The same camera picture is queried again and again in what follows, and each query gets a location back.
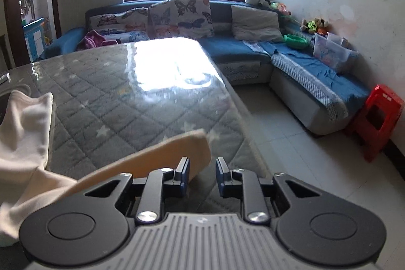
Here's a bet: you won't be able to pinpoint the magenta blanket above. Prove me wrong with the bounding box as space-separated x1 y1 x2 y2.
77 30 118 51

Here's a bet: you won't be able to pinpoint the long butterfly print pillow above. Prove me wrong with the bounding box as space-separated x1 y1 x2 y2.
89 8 150 43

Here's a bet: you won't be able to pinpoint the white remote control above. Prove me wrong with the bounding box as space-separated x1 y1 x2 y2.
0 73 10 85

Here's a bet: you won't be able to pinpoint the clear plastic storage box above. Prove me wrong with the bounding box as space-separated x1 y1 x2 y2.
313 34 359 73

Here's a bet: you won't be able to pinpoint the grey quilted star table cover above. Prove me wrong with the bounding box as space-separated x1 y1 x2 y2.
1 46 270 179

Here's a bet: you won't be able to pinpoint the colourful plush toys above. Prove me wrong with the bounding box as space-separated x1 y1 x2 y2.
300 18 329 36

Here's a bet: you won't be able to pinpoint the plain grey cushion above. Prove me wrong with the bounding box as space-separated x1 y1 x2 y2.
231 5 283 43

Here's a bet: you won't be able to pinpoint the blue white cabinet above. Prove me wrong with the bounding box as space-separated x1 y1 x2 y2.
23 18 45 62

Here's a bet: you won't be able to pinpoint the blue corner sofa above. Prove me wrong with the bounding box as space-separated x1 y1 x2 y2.
44 0 370 135

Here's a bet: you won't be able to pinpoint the cream beige sweater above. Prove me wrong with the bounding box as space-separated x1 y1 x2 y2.
1 90 211 247

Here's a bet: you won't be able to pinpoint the green plastic bowl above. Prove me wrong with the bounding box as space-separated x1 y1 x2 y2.
283 34 308 50

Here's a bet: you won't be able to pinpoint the large butterfly print pillow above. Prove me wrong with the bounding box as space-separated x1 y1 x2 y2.
149 0 215 40

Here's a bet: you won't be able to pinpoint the red plastic stool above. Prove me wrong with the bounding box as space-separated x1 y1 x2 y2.
349 84 404 162

